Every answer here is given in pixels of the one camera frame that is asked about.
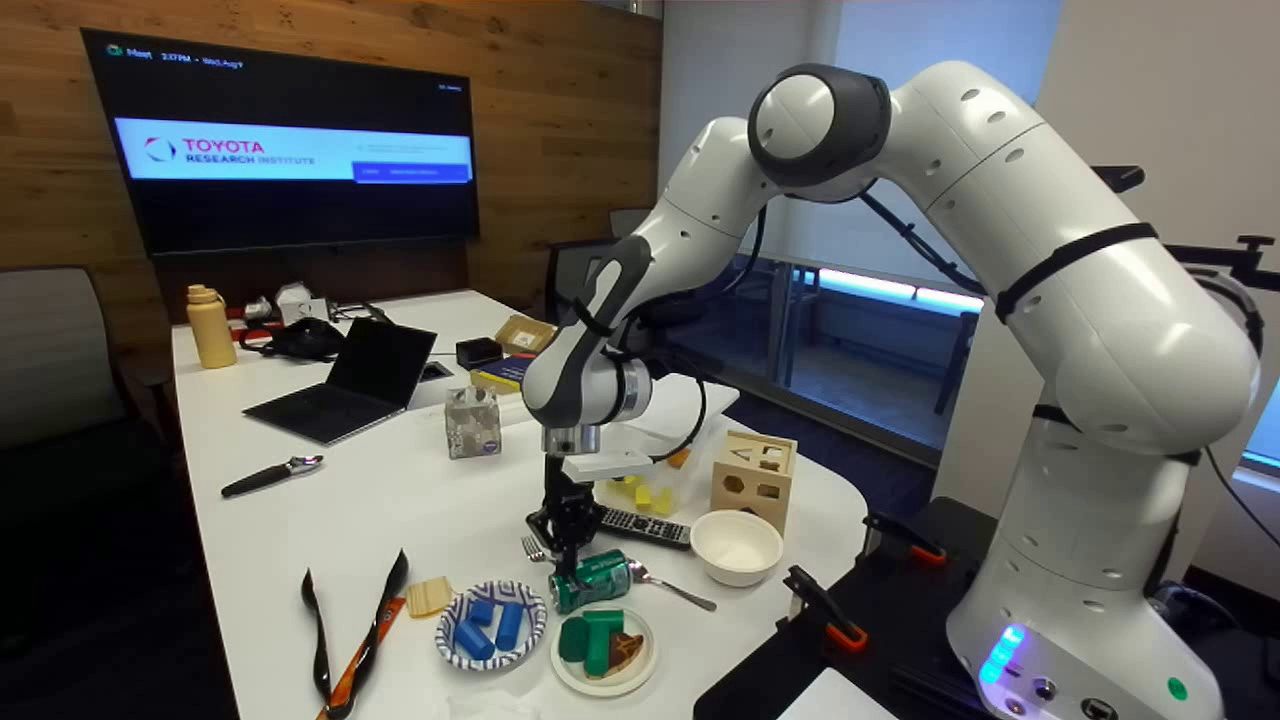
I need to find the grey office chair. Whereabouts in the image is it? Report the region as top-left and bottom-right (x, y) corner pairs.
(0, 270), (157, 542)

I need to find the green soda can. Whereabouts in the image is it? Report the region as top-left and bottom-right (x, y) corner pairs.
(546, 547), (631, 616)

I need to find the blue patterned plate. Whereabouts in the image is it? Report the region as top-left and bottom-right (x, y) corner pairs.
(435, 579), (546, 676)

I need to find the silver metal cube container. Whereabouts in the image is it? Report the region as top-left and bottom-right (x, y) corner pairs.
(445, 388), (501, 460)

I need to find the orange black rear clamp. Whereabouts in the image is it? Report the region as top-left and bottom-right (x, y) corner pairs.
(863, 512), (947, 567)

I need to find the black marker pen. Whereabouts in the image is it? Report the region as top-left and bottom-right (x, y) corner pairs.
(219, 458), (325, 501)

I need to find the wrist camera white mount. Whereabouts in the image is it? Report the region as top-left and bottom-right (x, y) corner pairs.
(565, 451), (652, 483)

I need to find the white bowl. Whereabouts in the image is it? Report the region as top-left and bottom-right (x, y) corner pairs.
(692, 507), (785, 590)

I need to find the black laptop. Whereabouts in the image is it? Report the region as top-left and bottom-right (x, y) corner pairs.
(247, 319), (435, 446)

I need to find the black remote control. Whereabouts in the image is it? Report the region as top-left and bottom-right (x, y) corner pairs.
(598, 507), (692, 551)

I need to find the orange black clamp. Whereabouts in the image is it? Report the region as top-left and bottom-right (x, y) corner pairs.
(863, 512), (947, 567)
(785, 564), (869, 655)

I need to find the white plate with green blocks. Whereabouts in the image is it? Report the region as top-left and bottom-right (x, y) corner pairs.
(551, 605), (658, 702)

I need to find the clear plastic bin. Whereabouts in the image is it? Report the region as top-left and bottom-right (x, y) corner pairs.
(598, 371), (738, 480)

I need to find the cardboard box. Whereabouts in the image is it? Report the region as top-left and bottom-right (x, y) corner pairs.
(495, 317), (555, 359)

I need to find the black mounting base plate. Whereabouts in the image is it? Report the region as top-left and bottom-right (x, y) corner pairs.
(692, 501), (997, 720)

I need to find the black orange lanyard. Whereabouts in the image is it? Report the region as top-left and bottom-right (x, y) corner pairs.
(296, 543), (416, 720)

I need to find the wooden shape sorter box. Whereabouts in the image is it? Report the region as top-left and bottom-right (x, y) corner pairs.
(713, 434), (795, 531)

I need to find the black small box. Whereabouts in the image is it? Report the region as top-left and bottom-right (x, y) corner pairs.
(457, 336), (505, 369)

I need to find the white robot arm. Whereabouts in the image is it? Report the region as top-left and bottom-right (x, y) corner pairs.
(525, 59), (1261, 720)

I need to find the yellow mustard bottle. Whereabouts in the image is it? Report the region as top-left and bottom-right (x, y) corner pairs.
(186, 283), (234, 369)

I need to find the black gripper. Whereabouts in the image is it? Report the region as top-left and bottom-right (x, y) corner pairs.
(525, 458), (605, 578)

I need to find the wall television screen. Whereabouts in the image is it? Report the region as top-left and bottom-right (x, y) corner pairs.
(78, 29), (479, 258)

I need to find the blue book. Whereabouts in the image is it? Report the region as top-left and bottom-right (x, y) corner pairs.
(473, 359), (528, 395)

